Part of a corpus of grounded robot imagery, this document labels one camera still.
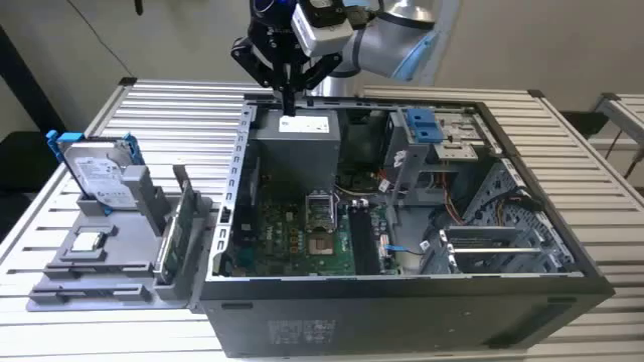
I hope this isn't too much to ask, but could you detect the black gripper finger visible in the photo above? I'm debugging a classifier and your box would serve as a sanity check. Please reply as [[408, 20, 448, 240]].
[[288, 51, 346, 116], [231, 36, 291, 116]]

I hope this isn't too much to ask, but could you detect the black RAM slot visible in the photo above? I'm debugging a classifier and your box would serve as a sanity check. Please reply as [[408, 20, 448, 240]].
[[355, 205, 368, 275], [350, 205, 362, 275], [366, 205, 383, 275], [360, 205, 375, 275]]

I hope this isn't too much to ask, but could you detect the grey power supply unit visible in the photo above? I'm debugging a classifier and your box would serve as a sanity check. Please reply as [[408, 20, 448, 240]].
[[248, 108, 344, 192]]

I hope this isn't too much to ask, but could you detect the empty blue disk carrier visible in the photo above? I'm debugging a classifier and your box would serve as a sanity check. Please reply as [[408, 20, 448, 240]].
[[404, 107, 446, 145]]

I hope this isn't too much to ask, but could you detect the tall silver disk bay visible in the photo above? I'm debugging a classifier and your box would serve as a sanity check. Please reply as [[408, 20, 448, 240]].
[[383, 105, 499, 207]]

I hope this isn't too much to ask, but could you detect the metal socket cover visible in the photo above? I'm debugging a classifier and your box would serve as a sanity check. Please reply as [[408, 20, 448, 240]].
[[306, 192, 338, 232]]

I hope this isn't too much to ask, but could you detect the metal locking lever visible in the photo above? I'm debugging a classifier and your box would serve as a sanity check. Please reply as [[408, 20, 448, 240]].
[[331, 192, 344, 231]]

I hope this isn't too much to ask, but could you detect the green motherboard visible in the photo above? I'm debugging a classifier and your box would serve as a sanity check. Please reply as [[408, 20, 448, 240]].
[[224, 165, 404, 277]]

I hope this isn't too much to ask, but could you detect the hard disk in blue carrier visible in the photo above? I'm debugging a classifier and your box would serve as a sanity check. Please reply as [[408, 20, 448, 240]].
[[46, 130, 147, 216]]

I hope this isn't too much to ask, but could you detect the brown CPU socket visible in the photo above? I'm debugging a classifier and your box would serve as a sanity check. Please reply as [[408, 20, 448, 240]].
[[307, 232, 338, 258]]

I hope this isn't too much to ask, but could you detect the green graphics card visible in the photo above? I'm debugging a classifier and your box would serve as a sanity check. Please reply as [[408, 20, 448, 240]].
[[154, 179, 203, 284]]

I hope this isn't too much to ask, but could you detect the blue port connector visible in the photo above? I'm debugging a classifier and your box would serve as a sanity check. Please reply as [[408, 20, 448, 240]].
[[234, 245, 259, 267]]

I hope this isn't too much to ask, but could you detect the grey parts rack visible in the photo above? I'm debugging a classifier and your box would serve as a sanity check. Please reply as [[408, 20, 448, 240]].
[[27, 164, 223, 312]]

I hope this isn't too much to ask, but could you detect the low silver disk bay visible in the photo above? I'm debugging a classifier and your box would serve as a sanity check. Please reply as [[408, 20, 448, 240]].
[[420, 225, 575, 275]]

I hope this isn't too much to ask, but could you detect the black chair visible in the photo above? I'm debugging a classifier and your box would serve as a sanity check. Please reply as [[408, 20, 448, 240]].
[[556, 110, 614, 141]]

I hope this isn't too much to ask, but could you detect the silver CPU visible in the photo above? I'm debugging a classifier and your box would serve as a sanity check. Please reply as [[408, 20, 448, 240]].
[[70, 232, 108, 253]]

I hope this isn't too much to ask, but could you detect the metal slat side table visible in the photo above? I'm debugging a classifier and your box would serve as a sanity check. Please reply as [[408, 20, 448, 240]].
[[586, 92, 644, 180]]

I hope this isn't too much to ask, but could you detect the black PC case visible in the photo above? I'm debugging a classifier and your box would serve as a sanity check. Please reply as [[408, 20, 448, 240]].
[[188, 92, 618, 359]]

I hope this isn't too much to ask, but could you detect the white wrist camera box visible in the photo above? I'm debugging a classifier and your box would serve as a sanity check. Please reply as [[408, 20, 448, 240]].
[[290, 2, 355, 58]]

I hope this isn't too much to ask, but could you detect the thin black wall cable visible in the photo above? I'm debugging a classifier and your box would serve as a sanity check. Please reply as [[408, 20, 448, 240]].
[[72, 0, 140, 82]]

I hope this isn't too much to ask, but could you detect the orange wire bundle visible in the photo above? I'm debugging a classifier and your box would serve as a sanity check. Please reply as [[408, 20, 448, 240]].
[[442, 171, 467, 226]]

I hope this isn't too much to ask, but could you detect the blue SATA cable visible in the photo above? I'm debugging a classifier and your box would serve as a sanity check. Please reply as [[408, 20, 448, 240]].
[[383, 243, 427, 257]]

